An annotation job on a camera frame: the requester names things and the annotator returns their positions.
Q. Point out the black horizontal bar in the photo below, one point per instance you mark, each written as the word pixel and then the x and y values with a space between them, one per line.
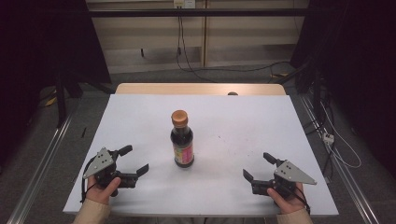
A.
pixel 199 12

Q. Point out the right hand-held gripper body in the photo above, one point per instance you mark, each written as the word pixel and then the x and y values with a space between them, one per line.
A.
pixel 291 174

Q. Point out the metal floor rail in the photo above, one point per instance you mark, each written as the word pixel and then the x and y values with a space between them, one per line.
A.
pixel 342 174
pixel 40 168

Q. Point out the black metal stand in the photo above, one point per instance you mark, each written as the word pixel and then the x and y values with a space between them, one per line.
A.
pixel 61 99

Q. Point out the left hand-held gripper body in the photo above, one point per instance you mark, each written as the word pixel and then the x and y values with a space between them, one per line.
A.
pixel 104 161

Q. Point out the person's left hand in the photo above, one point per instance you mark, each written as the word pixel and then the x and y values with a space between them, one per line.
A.
pixel 99 194

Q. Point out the white wall outlet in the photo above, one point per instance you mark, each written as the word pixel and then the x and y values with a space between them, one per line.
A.
pixel 184 3

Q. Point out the dark curtain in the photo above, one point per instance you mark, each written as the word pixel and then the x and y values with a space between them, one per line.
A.
pixel 40 40
pixel 358 53

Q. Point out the white tabletop board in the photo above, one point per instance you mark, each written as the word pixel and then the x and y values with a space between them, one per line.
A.
pixel 224 124

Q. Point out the dark sauce bottle orange cap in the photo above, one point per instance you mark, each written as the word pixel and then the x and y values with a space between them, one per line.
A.
pixel 182 143

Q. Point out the person's right hand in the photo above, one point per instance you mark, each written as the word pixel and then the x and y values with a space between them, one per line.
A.
pixel 289 204

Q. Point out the light wooden table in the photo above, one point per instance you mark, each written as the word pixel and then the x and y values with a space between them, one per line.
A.
pixel 199 88

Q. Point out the white power strip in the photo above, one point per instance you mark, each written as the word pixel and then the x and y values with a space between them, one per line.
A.
pixel 328 137

